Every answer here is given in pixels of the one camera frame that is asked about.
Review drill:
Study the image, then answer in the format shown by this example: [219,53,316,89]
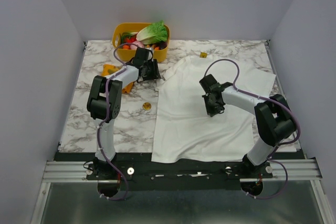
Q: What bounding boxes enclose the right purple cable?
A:
[204,59,300,200]

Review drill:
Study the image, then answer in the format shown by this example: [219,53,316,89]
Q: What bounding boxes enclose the purple cable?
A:
[97,43,139,201]
[204,59,300,200]

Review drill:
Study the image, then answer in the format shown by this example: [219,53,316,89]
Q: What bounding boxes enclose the gold round brooch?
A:
[142,102,152,111]

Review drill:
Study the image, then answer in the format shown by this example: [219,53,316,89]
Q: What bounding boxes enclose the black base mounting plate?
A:
[53,153,304,193]

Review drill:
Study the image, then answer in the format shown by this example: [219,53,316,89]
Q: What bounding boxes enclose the red toy pepper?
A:
[123,37,136,47]

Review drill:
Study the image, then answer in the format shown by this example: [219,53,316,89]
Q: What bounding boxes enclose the orange snack bag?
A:
[101,64,134,94]

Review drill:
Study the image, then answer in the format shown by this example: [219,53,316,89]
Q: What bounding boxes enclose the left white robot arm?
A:
[87,47,160,179]

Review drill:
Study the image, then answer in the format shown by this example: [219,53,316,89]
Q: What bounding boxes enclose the pink toy onion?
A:
[130,40,144,50]

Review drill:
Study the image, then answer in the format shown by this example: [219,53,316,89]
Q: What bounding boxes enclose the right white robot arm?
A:
[200,74,299,178]

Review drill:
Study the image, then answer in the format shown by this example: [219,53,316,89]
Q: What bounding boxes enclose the green toy cabbage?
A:
[136,20,168,45]

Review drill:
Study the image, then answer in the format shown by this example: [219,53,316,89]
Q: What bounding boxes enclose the white t-shirt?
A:
[152,56,276,163]

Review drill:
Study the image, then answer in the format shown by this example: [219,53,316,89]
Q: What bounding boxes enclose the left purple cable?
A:
[97,43,139,201]

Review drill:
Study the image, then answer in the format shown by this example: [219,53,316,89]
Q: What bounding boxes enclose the yellow plastic basket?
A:
[111,20,170,62]

